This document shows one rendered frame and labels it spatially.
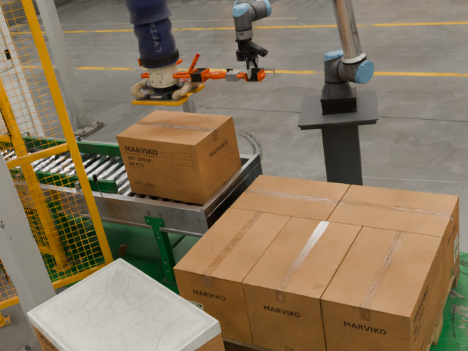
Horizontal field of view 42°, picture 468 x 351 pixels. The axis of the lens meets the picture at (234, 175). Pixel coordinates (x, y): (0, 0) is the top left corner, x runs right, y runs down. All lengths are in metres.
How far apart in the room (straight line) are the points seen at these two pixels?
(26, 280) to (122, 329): 1.47
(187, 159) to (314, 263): 0.99
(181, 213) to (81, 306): 1.43
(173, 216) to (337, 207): 0.95
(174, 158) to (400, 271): 1.44
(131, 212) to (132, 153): 0.36
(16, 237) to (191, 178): 1.01
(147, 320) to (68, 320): 0.29
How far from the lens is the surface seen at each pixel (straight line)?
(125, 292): 2.27
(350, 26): 3.76
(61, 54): 6.51
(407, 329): 2.74
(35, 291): 3.59
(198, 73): 3.50
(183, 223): 3.62
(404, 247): 3.07
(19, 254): 3.46
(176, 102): 3.50
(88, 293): 2.33
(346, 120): 3.93
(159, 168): 3.69
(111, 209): 3.93
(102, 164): 4.56
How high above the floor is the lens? 2.33
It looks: 27 degrees down
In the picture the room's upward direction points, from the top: 11 degrees counter-clockwise
